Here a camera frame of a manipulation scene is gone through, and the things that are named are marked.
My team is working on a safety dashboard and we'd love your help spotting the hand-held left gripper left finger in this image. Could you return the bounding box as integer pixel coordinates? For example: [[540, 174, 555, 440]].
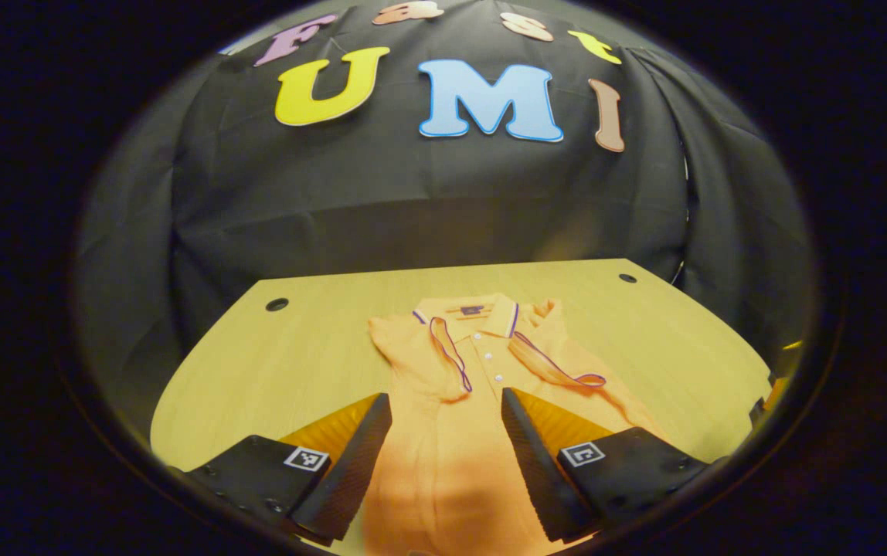
[[181, 392, 393, 545]]

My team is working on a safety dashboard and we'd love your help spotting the orange T-shirt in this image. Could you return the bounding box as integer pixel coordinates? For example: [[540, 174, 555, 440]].
[[361, 292, 676, 556]]

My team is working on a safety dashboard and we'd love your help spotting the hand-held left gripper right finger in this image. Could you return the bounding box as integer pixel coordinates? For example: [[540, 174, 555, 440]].
[[501, 387, 711, 544]]

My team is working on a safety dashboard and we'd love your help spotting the black backdrop cloth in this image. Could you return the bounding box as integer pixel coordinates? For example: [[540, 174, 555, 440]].
[[73, 0, 815, 449]]

